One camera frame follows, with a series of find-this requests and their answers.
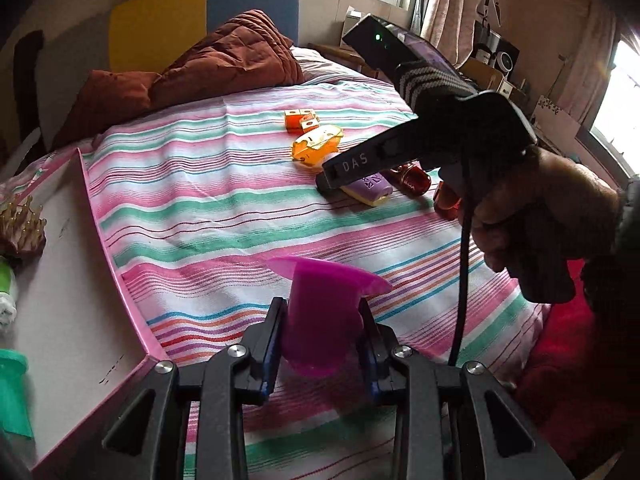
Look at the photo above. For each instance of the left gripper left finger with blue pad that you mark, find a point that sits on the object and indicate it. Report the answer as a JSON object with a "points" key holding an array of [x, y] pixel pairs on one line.
{"points": [[147, 439]]}

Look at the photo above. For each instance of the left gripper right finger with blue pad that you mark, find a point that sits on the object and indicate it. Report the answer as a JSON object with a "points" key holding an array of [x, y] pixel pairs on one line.
{"points": [[451, 422]]}

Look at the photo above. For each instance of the purple patterned egg shell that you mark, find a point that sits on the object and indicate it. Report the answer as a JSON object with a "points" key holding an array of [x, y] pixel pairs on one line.
{"points": [[371, 191]]}

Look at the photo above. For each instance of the green plastic spool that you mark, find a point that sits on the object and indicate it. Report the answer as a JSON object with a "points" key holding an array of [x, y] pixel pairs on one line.
{"points": [[13, 403]]}

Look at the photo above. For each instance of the orange plastic shell piece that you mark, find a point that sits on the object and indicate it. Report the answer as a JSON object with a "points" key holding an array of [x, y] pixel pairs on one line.
{"points": [[313, 147]]}

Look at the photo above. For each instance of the orange perforated cube block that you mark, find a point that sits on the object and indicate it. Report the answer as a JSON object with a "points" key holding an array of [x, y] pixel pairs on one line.
{"points": [[300, 121]]}

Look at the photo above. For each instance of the magenta plastic funnel cup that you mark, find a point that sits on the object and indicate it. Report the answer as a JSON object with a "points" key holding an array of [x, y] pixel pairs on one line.
{"points": [[323, 321]]}

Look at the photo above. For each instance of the brown pegged massage brush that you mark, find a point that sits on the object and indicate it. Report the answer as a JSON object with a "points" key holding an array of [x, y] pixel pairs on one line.
{"points": [[22, 230]]}

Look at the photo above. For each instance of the lime green white toy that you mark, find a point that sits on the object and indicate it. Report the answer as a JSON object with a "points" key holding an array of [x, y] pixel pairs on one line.
{"points": [[8, 296]]}

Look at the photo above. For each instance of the person's right hand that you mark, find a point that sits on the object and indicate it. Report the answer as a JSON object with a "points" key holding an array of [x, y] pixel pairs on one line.
{"points": [[545, 211]]}

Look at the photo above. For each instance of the red glossy cylinder case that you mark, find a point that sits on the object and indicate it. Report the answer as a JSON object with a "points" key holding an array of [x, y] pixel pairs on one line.
{"points": [[409, 179]]}

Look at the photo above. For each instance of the red garment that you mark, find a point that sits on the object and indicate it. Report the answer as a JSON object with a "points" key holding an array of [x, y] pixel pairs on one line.
{"points": [[580, 386]]}

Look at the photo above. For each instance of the pink shallow tray box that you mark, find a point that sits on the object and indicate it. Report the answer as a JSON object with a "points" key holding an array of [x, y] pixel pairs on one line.
{"points": [[85, 340]]}

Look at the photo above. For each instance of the wooden bedside table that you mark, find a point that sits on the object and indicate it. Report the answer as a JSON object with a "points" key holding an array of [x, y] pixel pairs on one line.
{"points": [[346, 57]]}

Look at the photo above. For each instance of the beige window curtain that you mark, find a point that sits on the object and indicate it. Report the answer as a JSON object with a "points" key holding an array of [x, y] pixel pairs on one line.
{"points": [[448, 26]]}

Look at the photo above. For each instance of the white carton box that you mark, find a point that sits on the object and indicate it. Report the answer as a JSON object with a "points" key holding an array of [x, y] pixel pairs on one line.
{"points": [[351, 19]]}

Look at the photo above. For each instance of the pale pillow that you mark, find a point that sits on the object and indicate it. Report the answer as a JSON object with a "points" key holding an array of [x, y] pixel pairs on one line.
{"points": [[317, 69]]}

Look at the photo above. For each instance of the brown quilted blanket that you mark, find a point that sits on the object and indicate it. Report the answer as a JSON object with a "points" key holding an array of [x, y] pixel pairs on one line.
{"points": [[247, 52]]}

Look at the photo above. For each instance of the striped bed cover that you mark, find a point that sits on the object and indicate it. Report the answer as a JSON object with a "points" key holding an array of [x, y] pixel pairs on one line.
{"points": [[192, 202]]}

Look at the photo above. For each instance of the grey yellow blue headboard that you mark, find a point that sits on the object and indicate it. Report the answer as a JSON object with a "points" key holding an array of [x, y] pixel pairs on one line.
{"points": [[135, 35]]}

